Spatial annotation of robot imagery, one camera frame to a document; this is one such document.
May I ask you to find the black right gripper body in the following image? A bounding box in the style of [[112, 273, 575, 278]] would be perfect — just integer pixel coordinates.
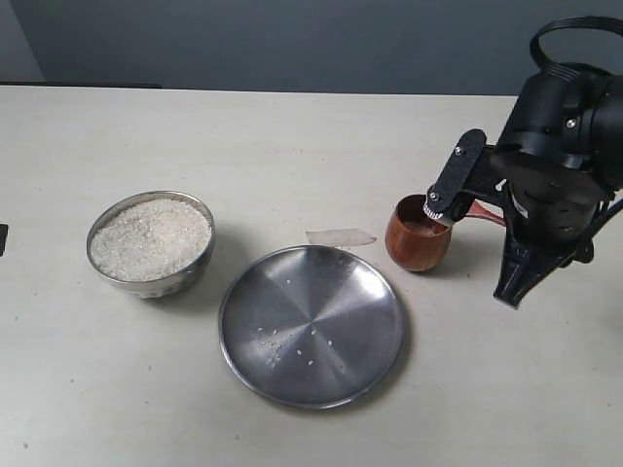
[[491, 73, 614, 267]]

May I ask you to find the round steel plate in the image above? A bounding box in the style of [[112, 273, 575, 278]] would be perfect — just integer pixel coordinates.
[[219, 245, 406, 410]]

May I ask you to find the brown wooden cup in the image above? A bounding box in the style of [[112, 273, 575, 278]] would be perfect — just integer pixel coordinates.
[[385, 195, 452, 272]]

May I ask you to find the clear tape strip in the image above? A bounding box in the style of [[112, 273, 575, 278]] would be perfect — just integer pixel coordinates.
[[306, 229, 377, 247]]

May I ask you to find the dark wooden spoon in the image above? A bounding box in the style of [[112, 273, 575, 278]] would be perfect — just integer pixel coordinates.
[[427, 198, 507, 229]]

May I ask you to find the black cable loop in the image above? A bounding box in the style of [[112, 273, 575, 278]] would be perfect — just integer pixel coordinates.
[[529, 16, 623, 79]]

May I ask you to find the steel bowl of rice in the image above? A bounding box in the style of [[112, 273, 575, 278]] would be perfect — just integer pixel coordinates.
[[86, 191, 216, 299]]

